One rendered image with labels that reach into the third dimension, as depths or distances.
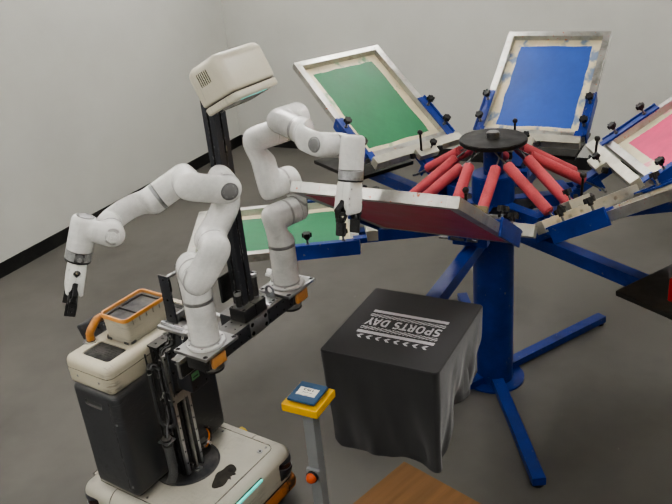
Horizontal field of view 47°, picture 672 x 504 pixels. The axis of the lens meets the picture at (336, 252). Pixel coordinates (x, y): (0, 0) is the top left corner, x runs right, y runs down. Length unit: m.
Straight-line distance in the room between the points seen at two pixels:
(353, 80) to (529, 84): 1.00
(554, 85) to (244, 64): 2.59
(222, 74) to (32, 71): 4.27
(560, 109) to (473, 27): 2.77
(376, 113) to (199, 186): 2.26
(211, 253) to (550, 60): 2.90
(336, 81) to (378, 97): 0.25
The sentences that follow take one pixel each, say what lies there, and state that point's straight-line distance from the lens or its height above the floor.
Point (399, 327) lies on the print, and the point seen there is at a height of 0.95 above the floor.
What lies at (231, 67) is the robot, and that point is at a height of 1.99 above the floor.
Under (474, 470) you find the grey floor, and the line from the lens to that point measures 3.65.
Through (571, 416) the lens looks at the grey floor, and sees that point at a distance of 3.99.
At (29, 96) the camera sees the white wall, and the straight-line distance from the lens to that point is 6.37.
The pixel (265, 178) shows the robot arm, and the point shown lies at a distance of 2.62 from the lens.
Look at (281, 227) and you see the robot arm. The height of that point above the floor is 1.38.
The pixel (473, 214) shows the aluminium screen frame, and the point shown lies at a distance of 2.46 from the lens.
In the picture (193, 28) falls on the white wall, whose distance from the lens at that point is 7.84.
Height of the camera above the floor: 2.41
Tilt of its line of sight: 25 degrees down
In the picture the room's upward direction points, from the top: 6 degrees counter-clockwise
